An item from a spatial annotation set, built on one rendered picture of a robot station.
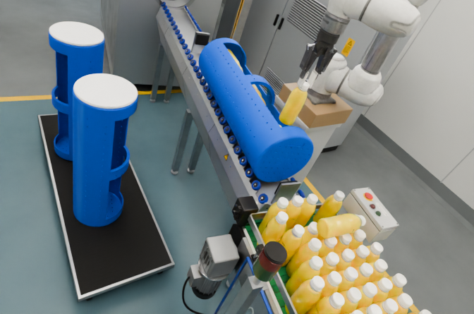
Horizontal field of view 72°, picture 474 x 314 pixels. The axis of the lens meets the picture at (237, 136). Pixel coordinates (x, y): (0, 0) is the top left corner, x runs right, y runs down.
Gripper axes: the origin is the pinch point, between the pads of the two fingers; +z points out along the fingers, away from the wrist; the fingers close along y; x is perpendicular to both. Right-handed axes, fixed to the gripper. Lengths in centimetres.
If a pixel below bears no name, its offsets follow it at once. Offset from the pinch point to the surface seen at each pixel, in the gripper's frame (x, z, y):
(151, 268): -1, 129, 43
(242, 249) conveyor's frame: 35, 58, 24
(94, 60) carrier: -90, 50, 70
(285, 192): 20.4, 43.7, 1.8
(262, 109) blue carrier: -9.5, 21.9, 7.5
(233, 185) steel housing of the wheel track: 2, 59, 15
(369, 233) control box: 47, 41, -23
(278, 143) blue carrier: 10.8, 24.1, 8.5
